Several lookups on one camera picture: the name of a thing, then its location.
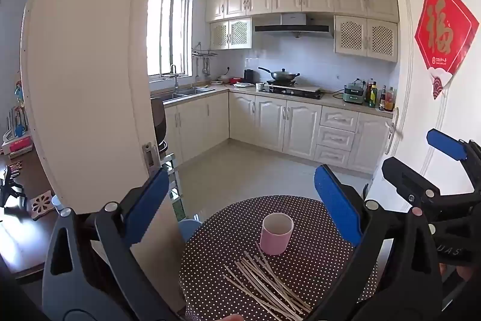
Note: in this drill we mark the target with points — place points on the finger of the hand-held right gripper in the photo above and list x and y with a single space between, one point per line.
406 178
445 144

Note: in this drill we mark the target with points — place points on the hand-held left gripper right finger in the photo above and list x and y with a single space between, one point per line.
338 208

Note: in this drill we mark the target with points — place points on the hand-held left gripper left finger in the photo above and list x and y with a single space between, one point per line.
148 200

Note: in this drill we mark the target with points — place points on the pink cup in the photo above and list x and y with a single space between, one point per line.
276 242

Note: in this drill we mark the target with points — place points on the bunch of wooden chopsticks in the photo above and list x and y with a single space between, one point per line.
263 279

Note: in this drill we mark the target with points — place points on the metal shelf rack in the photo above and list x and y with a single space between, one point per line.
174 185

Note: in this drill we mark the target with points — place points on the metal door latch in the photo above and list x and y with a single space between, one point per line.
150 155

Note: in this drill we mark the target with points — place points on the blue stool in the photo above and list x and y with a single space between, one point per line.
189 229

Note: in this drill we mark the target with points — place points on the white door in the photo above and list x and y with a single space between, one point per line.
413 99

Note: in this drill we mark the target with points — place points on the orange sauce bottle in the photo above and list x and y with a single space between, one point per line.
390 101

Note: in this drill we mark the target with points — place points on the dark sauce bottle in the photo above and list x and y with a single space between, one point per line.
382 101
369 91

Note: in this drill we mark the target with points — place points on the black chair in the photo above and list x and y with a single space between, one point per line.
158 121

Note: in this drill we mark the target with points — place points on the brown polka dot tablecloth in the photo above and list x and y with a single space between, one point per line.
225 230

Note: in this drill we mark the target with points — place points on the green bottle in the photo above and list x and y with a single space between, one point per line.
373 97

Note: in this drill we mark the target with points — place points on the green electric cooker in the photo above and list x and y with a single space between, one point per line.
353 93

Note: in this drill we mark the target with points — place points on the patterned coaster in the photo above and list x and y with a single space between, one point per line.
41 204

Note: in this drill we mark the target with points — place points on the cream lower kitchen cabinets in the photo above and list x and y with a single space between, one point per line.
270 121

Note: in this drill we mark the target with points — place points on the steel kitchen sink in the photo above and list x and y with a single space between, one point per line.
188 92

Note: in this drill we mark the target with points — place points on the black gas stove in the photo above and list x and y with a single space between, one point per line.
293 91

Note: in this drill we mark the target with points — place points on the metal faucet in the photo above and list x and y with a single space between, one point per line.
175 76

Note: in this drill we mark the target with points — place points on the dark wooden desk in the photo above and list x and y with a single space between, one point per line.
22 238

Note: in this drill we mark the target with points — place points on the cream door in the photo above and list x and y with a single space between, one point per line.
94 80

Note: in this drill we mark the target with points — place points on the lattice door cabinet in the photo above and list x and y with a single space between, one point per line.
366 38
230 34

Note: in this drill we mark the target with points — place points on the black stand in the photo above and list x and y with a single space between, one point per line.
9 185

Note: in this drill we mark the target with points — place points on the metal wok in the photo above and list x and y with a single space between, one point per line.
282 75

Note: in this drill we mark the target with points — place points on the black kettle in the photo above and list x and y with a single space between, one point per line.
248 75

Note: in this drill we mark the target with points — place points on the kitchen window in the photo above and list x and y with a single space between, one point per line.
169 31

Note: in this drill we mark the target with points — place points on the range hood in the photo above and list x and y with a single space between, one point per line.
293 27

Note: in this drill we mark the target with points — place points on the red diamond wall poster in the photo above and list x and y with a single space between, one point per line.
445 31

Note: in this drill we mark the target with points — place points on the wall utensil rack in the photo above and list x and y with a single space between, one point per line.
204 52

